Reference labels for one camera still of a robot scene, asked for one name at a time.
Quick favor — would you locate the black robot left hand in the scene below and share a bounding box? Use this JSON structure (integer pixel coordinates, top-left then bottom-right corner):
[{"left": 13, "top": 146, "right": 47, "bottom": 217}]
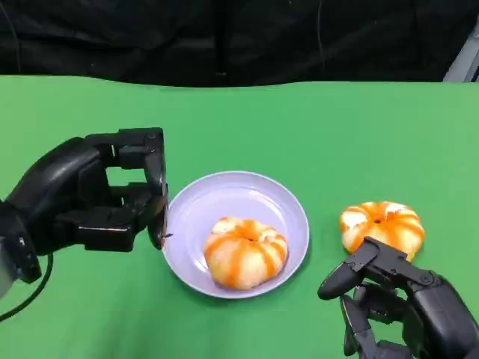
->
[{"left": 5, "top": 126, "right": 174, "bottom": 257}]

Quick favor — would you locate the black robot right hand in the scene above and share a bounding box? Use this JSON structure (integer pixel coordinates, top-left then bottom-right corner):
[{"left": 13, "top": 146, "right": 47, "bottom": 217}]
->
[{"left": 317, "top": 236, "right": 479, "bottom": 359}]

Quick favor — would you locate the orange white toy bread roll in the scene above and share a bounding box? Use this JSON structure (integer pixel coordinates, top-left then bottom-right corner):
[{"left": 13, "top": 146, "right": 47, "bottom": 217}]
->
[
  {"left": 204, "top": 215, "right": 289, "bottom": 292},
  {"left": 339, "top": 200, "right": 426, "bottom": 263}
]

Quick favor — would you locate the black table skirt cloth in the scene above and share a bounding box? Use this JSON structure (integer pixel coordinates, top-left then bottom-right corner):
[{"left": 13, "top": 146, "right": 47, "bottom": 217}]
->
[{"left": 0, "top": 0, "right": 479, "bottom": 89}]

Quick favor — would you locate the lilac plate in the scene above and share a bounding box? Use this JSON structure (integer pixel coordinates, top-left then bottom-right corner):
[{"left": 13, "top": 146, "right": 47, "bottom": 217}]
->
[{"left": 162, "top": 171, "right": 311, "bottom": 299}]

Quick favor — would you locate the green table cloth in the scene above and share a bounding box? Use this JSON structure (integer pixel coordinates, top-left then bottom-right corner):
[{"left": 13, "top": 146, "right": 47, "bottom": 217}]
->
[{"left": 0, "top": 74, "right": 479, "bottom": 359}]

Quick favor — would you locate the grey aluminium frame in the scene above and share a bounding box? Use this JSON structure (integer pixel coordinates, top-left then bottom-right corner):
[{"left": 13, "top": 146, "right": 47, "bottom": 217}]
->
[{"left": 444, "top": 28, "right": 479, "bottom": 83}]

